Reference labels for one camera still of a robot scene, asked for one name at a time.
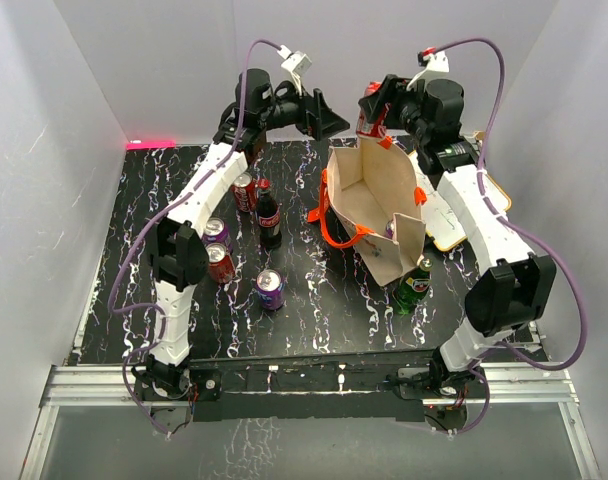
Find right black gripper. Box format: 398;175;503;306
361;76;432;146

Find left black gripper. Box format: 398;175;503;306
260;77;350;142

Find red cola can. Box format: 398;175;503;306
356;107;387;141
231;172;257;213
206;243;235;284

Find beige canvas bag orange handles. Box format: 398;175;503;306
307;138;426;286

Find purple soda can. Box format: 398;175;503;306
202;217;233;253
255;269;284;311
385;220;395;239

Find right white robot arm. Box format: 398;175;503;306
359;74;556;397

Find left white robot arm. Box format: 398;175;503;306
140;68;350;399

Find red cola can back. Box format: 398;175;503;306
231;172;257;213

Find glass cola bottle red cap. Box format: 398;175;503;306
255;178;282;249

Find purple soda can front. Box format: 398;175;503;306
255;269;284;311

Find pink marker strip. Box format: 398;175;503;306
126;140;176;151

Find green glass bottle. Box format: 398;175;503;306
393;258;433;315

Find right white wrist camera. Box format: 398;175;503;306
406;47;450;91

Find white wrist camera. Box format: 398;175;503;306
278;45;312;96
406;47;450;91

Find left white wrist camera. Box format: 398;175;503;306
278;45;312;96

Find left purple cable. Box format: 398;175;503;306
106;38;288;436

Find purple cable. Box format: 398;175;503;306
106;38;288;436
418;37;589;436

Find white board wooden frame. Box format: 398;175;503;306
408;151;512;252

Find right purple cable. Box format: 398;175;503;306
418;37;589;436

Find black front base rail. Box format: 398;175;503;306
133;344;490;424

